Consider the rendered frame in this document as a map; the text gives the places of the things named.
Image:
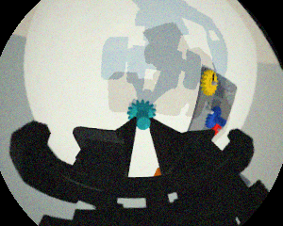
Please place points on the teal gear with tall hub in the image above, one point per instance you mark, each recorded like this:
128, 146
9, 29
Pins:
143, 111

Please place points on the yellow gear with black stripe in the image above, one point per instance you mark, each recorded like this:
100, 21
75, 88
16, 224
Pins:
209, 76

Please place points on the red gear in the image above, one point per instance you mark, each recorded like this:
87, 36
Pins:
215, 128

